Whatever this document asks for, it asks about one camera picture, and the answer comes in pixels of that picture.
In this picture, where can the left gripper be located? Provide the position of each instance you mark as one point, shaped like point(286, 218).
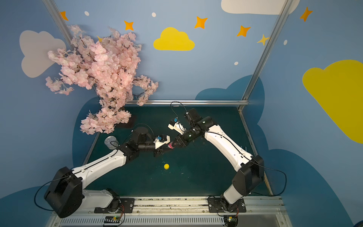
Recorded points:
point(158, 150)

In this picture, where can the right electronics board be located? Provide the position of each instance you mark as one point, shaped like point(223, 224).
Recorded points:
point(230, 221)

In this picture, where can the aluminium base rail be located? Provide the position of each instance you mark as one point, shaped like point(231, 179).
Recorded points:
point(184, 211)

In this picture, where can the right aluminium frame post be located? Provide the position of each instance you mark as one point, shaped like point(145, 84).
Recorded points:
point(282, 17)

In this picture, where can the left electronics board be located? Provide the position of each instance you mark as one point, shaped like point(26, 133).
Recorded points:
point(112, 221)

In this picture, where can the horizontal aluminium frame bar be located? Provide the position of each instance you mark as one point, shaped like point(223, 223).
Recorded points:
point(196, 102)

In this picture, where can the left aluminium frame post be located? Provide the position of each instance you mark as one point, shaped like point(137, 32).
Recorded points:
point(58, 19)

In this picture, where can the aluminium frame post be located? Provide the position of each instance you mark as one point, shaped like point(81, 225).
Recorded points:
point(58, 19)
point(282, 17)

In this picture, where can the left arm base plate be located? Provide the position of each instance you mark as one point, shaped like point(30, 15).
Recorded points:
point(124, 205)

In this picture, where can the electronics board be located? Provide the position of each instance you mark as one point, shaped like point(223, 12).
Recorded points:
point(230, 221)
point(112, 221)

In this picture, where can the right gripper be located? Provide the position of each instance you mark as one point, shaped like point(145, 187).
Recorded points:
point(180, 140)

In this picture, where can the pink cherry blossom tree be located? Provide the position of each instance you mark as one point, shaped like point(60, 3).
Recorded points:
point(109, 67)

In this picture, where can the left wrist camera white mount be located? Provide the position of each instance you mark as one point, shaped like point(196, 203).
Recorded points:
point(161, 140)

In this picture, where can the silver metal can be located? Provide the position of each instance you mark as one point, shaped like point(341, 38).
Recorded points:
point(111, 142)

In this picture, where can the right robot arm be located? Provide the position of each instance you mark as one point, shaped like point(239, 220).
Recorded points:
point(249, 169)

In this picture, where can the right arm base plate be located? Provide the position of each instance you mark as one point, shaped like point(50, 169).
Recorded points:
point(221, 205)

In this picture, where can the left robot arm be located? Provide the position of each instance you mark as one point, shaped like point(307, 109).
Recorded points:
point(67, 192)

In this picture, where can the magenta paint jar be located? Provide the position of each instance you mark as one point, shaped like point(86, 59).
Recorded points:
point(170, 146)

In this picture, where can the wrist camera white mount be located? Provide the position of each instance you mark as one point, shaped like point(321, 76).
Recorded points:
point(175, 124)
point(161, 140)

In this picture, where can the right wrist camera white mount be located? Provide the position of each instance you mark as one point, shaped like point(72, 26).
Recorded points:
point(175, 124)

